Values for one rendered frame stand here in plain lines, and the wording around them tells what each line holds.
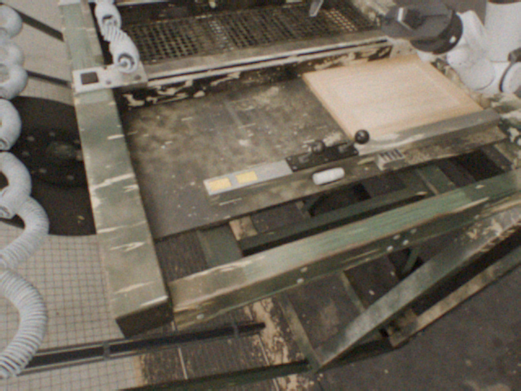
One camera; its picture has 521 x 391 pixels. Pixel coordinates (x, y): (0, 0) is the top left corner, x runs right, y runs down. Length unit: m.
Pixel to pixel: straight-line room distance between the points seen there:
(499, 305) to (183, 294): 1.84
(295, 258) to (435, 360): 1.80
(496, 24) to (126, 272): 1.00
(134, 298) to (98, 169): 0.33
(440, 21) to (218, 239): 0.64
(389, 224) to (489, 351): 1.55
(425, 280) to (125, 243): 1.14
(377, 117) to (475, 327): 1.46
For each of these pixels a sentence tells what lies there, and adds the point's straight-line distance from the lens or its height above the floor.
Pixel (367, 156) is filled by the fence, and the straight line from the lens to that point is 1.10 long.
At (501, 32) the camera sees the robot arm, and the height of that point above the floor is 1.23.
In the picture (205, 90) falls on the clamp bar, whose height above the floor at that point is 1.61.
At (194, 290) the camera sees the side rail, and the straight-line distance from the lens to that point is 0.78.
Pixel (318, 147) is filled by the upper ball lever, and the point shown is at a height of 1.56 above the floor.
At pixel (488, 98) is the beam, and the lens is 1.46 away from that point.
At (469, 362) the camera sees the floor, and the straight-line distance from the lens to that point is 2.45.
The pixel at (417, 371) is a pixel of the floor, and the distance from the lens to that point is 2.60.
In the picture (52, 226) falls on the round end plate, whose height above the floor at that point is 1.90.
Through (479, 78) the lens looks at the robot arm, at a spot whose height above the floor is 1.24.
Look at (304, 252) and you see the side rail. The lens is 0.83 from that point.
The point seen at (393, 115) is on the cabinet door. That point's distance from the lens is 1.29.
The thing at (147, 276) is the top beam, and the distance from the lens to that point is 0.75.
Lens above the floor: 2.21
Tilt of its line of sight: 40 degrees down
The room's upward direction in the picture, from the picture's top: 82 degrees counter-clockwise
